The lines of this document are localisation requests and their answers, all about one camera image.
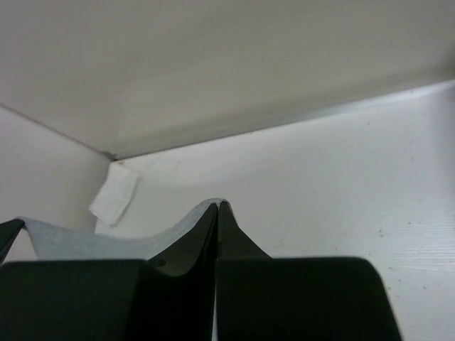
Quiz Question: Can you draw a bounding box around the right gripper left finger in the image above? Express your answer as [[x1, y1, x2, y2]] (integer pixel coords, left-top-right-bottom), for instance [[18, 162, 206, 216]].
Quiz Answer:
[[1, 204, 218, 340]]

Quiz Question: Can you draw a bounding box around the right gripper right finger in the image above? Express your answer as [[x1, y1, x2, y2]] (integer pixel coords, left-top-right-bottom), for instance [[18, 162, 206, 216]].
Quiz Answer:
[[216, 201, 402, 340]]

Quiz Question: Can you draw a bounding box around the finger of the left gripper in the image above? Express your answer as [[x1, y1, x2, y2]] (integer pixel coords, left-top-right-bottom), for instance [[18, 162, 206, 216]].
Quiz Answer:
[[0, 219, 25, 264]]

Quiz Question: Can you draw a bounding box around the grey tank top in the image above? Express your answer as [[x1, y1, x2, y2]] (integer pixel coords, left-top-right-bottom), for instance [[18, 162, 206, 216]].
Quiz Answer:
[[22, 198, 222, 261]]

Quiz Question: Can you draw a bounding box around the folded white tank top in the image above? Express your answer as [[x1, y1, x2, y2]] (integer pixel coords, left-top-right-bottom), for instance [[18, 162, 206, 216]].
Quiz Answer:
[[89, 163, 139, 227]]

